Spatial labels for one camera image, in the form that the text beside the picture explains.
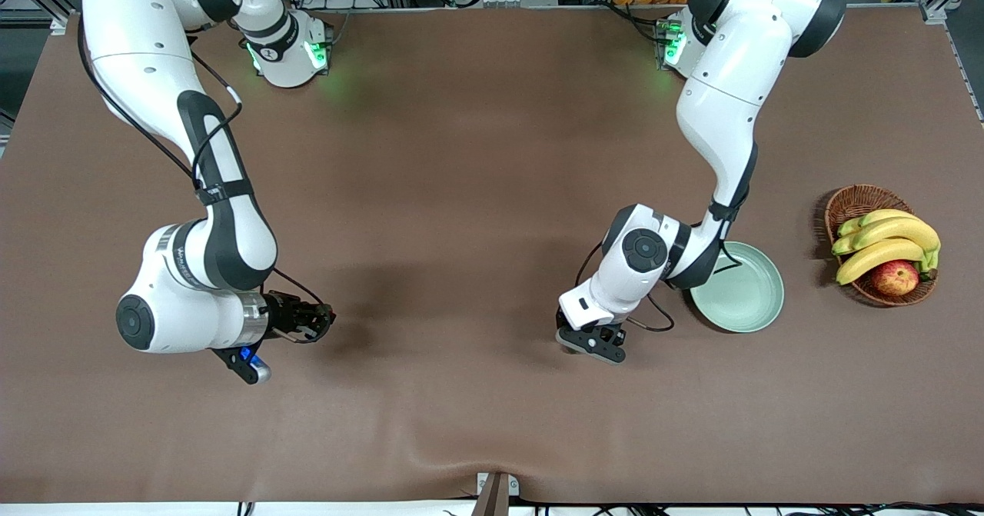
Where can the yellow banana bunch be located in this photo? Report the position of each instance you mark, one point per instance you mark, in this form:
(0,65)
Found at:
(895,231)

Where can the red apple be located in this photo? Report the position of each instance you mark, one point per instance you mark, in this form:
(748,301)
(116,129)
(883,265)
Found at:
(895,278)

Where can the light green round plate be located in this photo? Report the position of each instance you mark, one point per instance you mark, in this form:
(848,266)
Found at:
(749,301)

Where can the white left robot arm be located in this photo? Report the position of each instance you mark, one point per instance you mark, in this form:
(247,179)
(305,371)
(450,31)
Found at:
(730,78)

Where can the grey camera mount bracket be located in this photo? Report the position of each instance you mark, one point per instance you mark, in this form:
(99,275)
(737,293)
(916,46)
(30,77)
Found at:
(496,501)

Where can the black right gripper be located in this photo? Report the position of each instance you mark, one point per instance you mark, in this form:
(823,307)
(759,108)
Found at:
(286,317)

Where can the large table cover mat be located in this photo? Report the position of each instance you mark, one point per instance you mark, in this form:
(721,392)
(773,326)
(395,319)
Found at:
(492,193)

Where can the brown wicker basket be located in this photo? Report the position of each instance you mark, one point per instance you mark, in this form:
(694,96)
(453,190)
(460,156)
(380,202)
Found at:
(861,201)

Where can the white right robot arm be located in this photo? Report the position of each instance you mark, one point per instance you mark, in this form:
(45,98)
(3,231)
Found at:
(138,31)

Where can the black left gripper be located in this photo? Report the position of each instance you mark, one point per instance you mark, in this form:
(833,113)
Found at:
(620,334)

